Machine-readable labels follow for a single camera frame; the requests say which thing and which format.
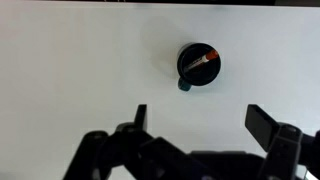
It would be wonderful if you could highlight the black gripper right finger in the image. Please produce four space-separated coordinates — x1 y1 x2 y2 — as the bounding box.
244 104 320 180

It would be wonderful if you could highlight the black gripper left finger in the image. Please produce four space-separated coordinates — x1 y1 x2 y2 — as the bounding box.
63 104 208 180

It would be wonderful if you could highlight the dark teal mug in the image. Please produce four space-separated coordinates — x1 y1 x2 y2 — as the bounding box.
176 42 222 93

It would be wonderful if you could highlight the marker with red cap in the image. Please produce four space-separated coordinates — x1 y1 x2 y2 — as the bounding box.
183 49 220 73

